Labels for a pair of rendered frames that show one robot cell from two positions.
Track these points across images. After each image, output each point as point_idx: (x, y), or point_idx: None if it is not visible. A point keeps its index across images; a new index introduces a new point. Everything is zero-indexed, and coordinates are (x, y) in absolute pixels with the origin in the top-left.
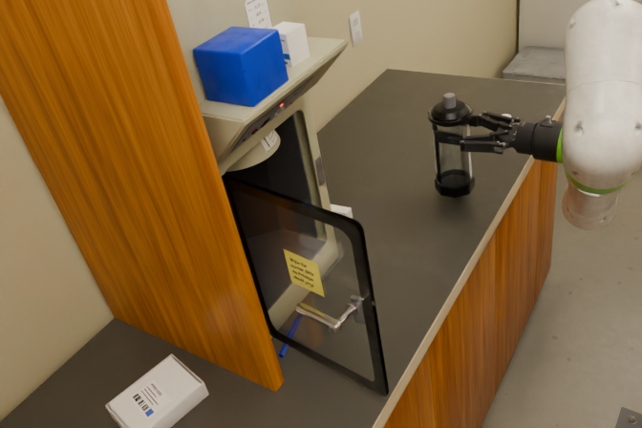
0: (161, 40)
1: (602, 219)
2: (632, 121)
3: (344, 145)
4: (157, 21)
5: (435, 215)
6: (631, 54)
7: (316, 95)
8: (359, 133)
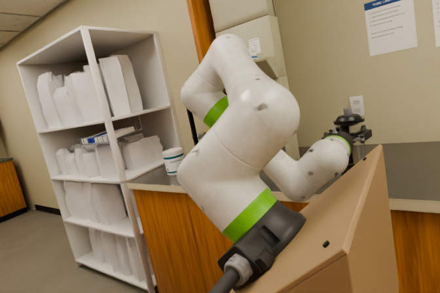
0: (195, 44)
1: (274, 182)
2: (184, 84)
3: (403, 150)
4: (194, 40)
5: (333, 180)
6: (203, 58)
7: (431, 121)
8: (424, 150)
